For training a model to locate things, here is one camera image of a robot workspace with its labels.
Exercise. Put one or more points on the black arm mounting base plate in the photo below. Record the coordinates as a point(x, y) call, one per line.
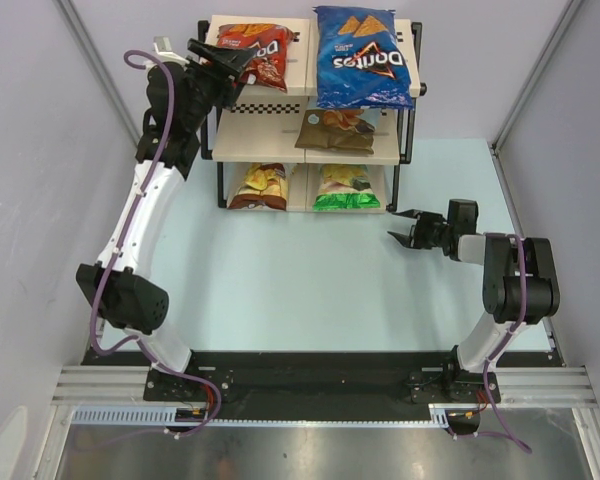
point(322, 387)

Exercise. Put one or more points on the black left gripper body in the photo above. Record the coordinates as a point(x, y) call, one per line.
point(209, 89)

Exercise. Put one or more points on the green Chuba cassava chips bag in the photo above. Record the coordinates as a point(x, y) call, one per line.
point(345, 187)

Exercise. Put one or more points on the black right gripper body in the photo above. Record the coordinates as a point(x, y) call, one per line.
point(430, 231)

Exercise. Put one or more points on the aluminium frame rail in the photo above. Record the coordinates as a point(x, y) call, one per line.
point(100, 385)

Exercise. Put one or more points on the red Doritos bag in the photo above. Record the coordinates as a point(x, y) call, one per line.
point(271, 42)

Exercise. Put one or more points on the light blue brown chips bag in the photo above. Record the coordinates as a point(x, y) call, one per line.
point(343, 130)

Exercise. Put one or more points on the brown Chuba chips bag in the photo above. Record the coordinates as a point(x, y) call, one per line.
point(263, 185)

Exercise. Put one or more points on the white slotted cable duct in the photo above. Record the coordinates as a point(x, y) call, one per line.
point(158, 416)

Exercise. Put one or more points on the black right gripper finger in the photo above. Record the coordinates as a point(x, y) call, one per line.
point(410, 214)
point(405, 240)

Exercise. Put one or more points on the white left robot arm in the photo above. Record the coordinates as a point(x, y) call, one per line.
point(126, 306)

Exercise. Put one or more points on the blue Doritos bag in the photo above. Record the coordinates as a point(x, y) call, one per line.
point(359, 64)

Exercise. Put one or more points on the beige three-tier black-framed shelf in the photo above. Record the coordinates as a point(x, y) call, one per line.
point(263, 126)

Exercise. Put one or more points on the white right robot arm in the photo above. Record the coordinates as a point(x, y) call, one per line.
point(519, 289)

